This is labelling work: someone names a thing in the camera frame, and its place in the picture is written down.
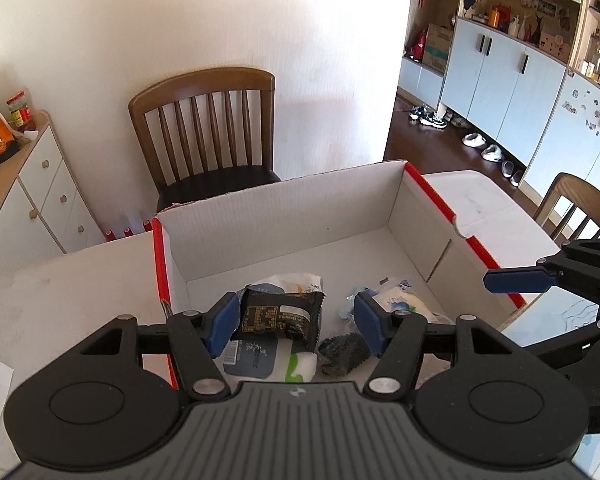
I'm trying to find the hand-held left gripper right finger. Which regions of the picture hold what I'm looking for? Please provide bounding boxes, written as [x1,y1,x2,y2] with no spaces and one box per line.
[354,291,518,401]

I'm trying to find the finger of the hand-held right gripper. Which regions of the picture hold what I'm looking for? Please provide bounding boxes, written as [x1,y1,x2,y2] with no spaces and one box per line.
[484,239,600,294]
[522,314,600,368]

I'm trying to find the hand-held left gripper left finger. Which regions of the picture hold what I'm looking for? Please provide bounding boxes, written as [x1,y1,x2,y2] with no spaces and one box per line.
[80,291,241,401]

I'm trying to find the black crinkled packet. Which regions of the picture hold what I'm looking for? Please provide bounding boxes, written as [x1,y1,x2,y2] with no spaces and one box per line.
[318,332,372,380]

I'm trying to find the white bun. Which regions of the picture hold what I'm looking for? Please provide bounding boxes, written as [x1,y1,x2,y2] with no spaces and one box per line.
[339,280,455,326]

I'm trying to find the white green orange packet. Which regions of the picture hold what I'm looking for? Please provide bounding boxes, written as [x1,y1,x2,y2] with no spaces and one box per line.
[222,272,326,385]

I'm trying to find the black labelled snack packet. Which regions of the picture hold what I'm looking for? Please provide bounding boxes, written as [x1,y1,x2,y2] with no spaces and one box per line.
[232,284,327,356]

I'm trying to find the red cardboard box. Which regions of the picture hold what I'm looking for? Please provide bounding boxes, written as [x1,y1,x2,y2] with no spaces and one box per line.
[151,160,528,391]

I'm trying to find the white marble desktop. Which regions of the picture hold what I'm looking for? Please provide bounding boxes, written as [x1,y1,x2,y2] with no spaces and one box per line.
[0,169,600,480]

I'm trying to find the blue mountain print table mat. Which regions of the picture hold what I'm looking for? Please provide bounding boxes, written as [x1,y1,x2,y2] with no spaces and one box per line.
[502,287,600,480]

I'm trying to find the brown wooden chair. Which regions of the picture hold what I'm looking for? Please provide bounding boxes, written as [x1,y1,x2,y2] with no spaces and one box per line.
[128,66,283,212]
[532,172,600,246]

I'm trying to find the grey shoes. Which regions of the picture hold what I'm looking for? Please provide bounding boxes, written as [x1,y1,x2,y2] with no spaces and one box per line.
[501,160,526,187]

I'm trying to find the black white sneakers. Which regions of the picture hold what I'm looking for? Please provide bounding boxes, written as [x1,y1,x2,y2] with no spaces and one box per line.
[409,104,448,129]

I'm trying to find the white sideboard cabinet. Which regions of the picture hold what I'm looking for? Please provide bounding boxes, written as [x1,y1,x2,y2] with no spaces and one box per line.
[0,110,106,278]

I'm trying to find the brown cardboard carton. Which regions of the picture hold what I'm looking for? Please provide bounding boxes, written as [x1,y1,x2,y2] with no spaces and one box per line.
[422,23,453,72]

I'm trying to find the red bag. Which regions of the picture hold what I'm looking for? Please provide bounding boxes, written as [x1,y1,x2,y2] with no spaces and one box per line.
[405,30,428,61]

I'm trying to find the red jar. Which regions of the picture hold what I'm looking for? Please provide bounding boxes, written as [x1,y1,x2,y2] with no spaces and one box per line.
[6,91,36,131]

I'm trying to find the white wall cabinet unit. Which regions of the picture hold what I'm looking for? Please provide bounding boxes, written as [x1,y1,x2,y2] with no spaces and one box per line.
[397,0,600,201]

